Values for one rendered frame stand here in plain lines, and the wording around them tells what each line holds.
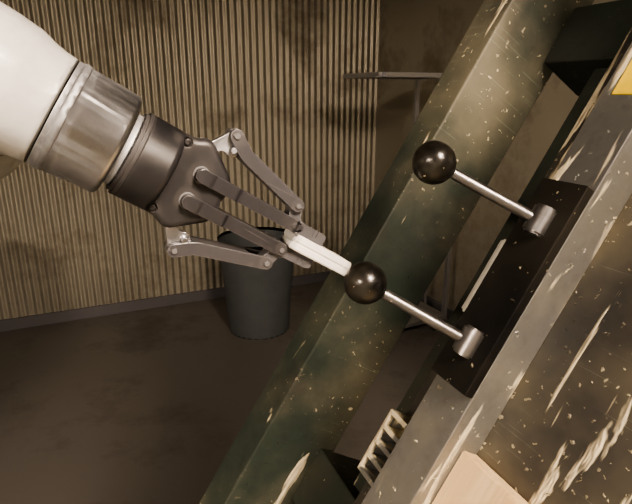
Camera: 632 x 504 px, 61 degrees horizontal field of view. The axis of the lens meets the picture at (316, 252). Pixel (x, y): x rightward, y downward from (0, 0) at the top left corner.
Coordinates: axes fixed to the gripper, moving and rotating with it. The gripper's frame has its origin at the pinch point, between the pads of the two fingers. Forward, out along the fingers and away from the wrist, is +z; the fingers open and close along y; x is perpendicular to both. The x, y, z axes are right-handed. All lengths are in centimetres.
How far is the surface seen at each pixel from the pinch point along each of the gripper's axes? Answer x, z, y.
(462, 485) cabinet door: 17.7, 13.6, 10.4
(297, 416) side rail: -8.1, 13.5, 20.0
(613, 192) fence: 15.9, 13.4, -17.0
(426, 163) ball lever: 9.3, 0.1, -11.4
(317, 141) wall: -361, 139, -59
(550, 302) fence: 15.9, 13.6, -6.5
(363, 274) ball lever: 9.4, 0.1, -0.8
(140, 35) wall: -356, -12, -53
